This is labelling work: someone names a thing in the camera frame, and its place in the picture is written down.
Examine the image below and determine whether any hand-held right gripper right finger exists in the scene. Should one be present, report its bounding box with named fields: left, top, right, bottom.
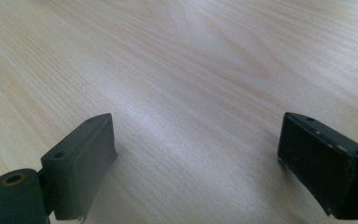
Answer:
left=277, top=112, right=358, bottom=220

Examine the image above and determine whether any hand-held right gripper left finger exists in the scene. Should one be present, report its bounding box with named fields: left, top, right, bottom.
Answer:
left=40, top=113, right=118, bottom=222

